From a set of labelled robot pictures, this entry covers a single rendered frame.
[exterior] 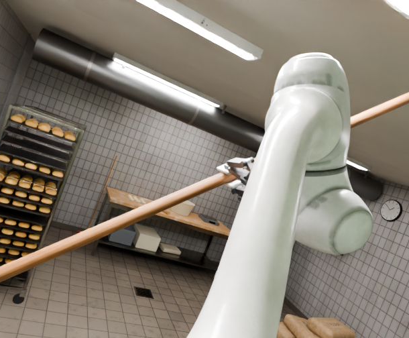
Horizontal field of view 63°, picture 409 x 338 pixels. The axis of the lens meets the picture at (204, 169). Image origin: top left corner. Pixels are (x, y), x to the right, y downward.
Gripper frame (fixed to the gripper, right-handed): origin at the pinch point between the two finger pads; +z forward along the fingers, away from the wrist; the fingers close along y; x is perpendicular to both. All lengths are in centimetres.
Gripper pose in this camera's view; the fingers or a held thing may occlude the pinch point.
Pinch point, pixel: (229, 176)
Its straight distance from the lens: 84.1
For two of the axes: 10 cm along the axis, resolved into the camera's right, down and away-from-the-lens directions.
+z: -3.5, -1.7, 9.2
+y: 3.0, 9.1, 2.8
